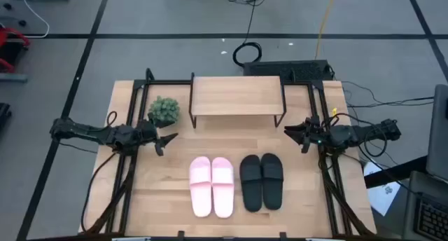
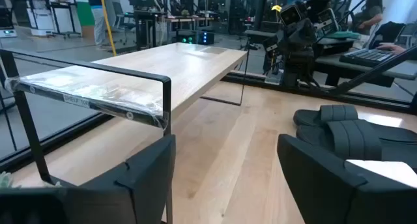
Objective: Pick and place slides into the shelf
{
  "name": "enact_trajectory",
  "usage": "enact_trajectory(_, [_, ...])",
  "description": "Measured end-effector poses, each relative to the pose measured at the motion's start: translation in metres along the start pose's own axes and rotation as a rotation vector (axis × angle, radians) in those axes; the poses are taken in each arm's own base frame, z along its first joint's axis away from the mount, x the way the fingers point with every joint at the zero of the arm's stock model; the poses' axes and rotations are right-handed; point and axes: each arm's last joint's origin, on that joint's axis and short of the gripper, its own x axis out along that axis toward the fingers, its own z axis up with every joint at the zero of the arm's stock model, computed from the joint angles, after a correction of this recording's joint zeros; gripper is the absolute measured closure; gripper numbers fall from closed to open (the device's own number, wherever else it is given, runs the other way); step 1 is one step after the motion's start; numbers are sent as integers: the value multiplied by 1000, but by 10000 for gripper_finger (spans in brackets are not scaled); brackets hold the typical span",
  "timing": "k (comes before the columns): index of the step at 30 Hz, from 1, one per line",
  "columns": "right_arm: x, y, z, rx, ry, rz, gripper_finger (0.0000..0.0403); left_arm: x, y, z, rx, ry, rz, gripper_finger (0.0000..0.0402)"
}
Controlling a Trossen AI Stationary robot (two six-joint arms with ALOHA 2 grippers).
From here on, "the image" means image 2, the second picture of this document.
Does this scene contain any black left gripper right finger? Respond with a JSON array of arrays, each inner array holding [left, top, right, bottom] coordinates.
[[276, 133, 417, 224]]

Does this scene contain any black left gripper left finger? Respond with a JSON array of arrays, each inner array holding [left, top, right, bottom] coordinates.
[[0, 134, 177, 224]]

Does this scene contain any black rubber slide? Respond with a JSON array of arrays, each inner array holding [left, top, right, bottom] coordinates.
[[293, 104, 359, 127], [295, 119, 417, 173]]

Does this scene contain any person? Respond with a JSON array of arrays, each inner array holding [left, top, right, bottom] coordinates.
[[351, 0, 384, 36], [85, 0, 108, 48]]

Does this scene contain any black computer keyboard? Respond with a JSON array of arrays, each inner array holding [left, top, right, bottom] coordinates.
[[338, 48, 395, 68]]

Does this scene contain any grey desk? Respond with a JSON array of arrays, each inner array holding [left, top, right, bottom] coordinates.
[[314, 53, 417, 88]]

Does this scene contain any person's hand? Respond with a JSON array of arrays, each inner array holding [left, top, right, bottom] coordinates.
[[377, 43, 407, 55]]

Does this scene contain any grey laptop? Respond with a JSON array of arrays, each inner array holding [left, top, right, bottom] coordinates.
[[393, 23, 417, 49]]

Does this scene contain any computer tower with blue lights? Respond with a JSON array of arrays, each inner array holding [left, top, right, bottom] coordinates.
[[195, 31, 216, 46]]

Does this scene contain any computer tower with green lights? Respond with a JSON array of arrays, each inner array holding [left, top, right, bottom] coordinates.
[[175, 30, 197, 45]]

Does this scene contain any grey office chair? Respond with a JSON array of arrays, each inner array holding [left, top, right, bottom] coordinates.
[[112, 1, 136, 44]]

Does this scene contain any white cabinet machine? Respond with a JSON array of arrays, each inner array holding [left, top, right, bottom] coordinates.
[[26, 0, 56, 38]]

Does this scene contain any black aluminium rig frame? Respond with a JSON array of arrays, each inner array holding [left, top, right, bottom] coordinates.
[[0, 44, 417, 173]]

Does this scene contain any wooden shelf with black frame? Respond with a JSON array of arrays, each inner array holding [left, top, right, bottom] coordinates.
[[0, 42, 249, 224]]

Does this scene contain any yellow slanted cable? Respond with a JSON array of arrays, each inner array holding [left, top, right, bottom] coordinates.
[[98, 0, 117, 57]]

